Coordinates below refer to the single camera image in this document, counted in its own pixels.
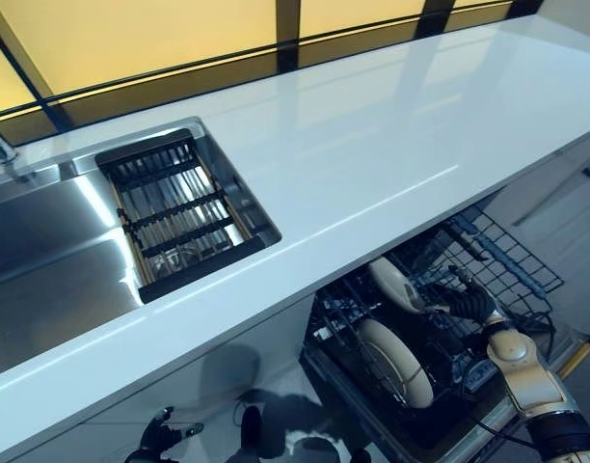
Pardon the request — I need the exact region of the black sink drying rack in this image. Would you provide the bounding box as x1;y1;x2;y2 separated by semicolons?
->
94;127;272;305

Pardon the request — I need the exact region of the white counter side panel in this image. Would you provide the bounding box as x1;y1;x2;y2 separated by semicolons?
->
492;139;590;228

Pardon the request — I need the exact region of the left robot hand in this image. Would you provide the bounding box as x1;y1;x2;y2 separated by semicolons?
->
138;406;204;452

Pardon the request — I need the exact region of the stainless steel sink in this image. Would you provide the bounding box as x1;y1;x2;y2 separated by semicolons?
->
0;115;282;377

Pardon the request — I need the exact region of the dark robot foot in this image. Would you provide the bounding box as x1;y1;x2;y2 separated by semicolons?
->
240;404;263;457

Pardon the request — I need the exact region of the chrome kitchen faucet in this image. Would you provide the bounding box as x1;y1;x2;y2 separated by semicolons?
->
0;120;39;183

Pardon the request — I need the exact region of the large beige plate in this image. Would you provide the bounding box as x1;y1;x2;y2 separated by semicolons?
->
355;317;435;409

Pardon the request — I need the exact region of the small beige plate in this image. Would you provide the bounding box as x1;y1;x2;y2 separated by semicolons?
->
369;257;429;314

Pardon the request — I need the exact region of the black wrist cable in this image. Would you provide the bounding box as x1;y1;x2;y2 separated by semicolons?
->
511;311;559;361

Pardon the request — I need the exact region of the black wire dishwasher rack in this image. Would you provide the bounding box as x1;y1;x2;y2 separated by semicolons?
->
304;204;565;425

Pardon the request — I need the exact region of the white cabinet front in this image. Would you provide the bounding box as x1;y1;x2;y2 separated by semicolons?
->
34;288;325;463

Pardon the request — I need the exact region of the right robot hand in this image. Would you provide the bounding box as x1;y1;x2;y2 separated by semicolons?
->
422;264;498;322

